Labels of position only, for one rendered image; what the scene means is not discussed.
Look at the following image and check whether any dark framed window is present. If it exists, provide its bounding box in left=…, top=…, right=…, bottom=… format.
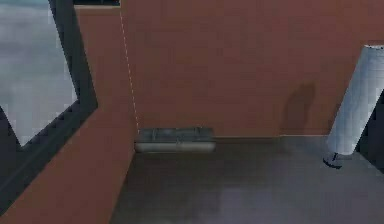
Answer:
left=0, top=0, right=99, bottom=214

